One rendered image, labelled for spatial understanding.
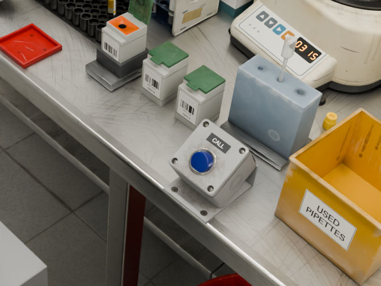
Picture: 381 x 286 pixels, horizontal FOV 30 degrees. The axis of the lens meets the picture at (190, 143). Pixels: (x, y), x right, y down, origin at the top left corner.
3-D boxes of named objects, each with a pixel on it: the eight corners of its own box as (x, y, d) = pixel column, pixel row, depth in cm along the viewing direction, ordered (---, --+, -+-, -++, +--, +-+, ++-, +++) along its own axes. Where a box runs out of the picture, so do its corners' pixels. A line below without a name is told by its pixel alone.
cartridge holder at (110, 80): (85, 72, 99) (85, 51, 96) (132, 47, 104) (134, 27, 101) (110, 92, 97) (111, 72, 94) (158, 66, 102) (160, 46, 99)
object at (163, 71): (140, 92, 97) (143, 53, 92) (164, 78, 100) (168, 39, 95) (160, 107, 96) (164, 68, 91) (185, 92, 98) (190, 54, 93)
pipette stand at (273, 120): (219, 130, 94) (230, 72, 87) (251, 106, 98) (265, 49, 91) (279, 172, 90) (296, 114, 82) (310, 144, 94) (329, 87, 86)
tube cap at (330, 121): (320, 126, 96) (323, 115, 95) (326, 120, 97) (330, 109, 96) (329, 133, 96) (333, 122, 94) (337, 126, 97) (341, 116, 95)
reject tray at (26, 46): (-6, 45, 101) (-7, 40, 100) (32, 26, 105) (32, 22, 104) (23, 69, 98) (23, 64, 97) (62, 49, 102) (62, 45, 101)
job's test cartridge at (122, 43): (100, 61, 99) (101, 24, 94) (126, 47, 101) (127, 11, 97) (119, 75, 97) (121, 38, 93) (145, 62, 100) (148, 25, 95)
